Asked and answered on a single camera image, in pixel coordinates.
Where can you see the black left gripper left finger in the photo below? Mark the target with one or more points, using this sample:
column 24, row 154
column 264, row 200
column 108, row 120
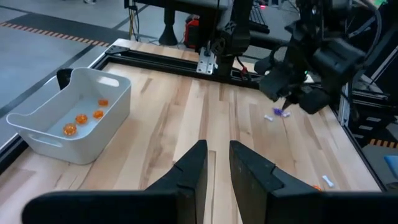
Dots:
column 174, row 202

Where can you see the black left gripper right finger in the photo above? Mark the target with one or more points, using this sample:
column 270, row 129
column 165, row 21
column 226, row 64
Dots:
column 264, row 199

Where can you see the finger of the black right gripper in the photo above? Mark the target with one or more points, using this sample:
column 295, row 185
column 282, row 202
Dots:
column 288, row 103

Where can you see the purple plastic spider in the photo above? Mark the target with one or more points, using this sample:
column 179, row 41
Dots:
column 277, row 111

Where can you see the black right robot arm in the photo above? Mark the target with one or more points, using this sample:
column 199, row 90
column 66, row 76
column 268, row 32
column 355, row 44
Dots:
column 236, row 31

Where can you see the white plastic bone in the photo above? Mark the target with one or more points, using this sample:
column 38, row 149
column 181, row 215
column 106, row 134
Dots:
column 285, row 114
column 268, row 117
column 328, row 181

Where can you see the silver aluminium extrusion piece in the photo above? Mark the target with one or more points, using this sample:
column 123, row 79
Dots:
column 343, row 105

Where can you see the red connector plug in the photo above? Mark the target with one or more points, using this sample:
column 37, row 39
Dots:
column 244, row 71

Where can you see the black backlit keyboard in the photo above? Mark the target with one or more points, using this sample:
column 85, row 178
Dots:
column 258, row 12

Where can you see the white plastic basket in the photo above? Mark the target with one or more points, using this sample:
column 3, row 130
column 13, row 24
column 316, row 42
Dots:
column 102, row 140

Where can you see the black mat orange striped edge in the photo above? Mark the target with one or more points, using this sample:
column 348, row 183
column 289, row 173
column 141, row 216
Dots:
column 62, row 29
column 384, row 143

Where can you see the red and black floor device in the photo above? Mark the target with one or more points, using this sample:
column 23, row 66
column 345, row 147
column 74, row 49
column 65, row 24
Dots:
column 191, row 31

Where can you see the blue flat object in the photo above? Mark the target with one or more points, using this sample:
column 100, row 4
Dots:
column 392, row 165

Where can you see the dark grey desk with pole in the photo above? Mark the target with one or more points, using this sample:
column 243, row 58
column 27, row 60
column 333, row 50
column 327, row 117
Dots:
column 168, row 31

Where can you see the silver angle bracket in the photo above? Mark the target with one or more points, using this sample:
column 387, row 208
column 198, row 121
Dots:
column 206, row 60

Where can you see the black aluminium table frame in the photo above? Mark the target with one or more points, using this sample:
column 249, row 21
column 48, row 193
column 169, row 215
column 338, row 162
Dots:
column 155, row 62

